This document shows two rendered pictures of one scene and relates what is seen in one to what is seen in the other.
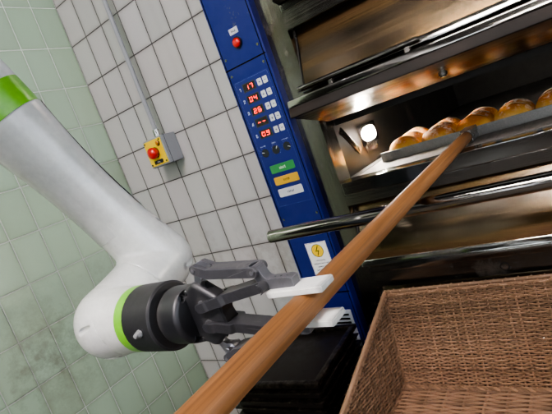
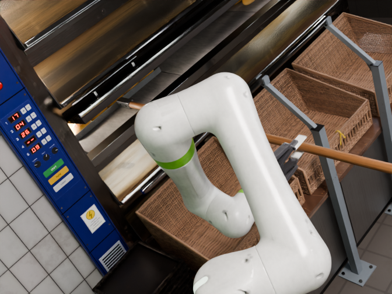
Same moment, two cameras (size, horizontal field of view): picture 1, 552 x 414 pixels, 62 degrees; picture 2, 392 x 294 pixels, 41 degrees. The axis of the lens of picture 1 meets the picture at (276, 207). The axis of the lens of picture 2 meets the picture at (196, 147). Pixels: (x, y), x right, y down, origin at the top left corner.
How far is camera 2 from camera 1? 1.65 m
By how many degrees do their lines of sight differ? 68
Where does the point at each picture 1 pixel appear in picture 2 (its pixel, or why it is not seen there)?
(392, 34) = (105, 56)
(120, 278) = (228, 198)
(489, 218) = not seen: hidden behind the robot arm
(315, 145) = (68, 142)
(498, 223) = not seen: hidden behind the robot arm
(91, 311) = (245, 210)
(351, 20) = (73, 52)
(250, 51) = (10, 90)
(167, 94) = not seen: outside the picture
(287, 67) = (37, 94)
